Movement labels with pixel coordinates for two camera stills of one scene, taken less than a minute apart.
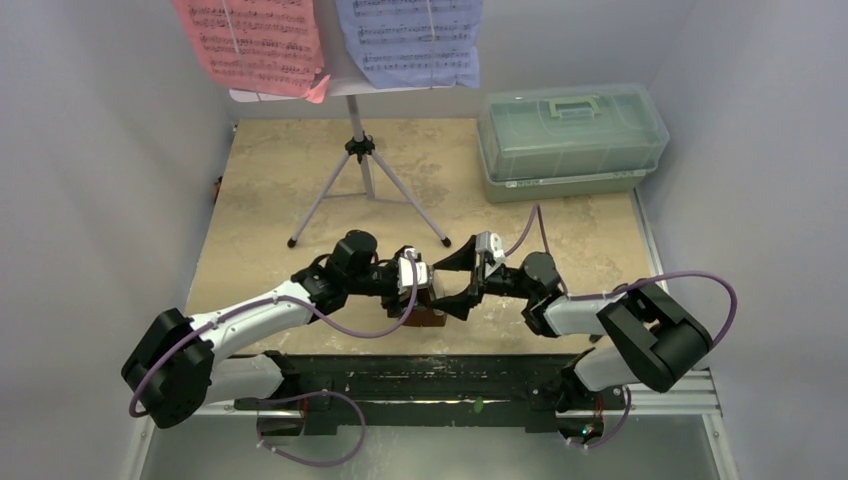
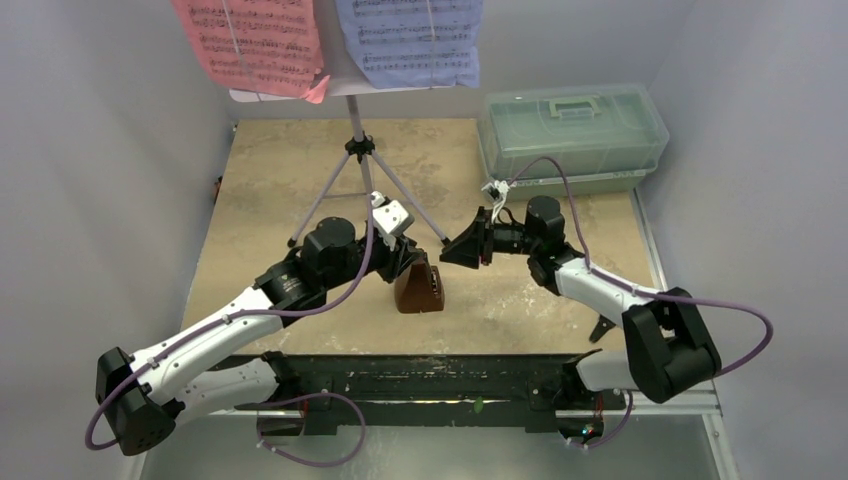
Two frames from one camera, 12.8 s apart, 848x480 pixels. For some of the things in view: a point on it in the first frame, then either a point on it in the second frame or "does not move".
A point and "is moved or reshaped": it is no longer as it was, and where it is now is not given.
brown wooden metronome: x=422 y=314 is moved or reshaped
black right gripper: x=477 y=277 -> x=485 y=234
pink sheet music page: x=266 y=47 does not move
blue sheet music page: x=413 y=44 does not move
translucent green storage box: x=568 y=141 does not move
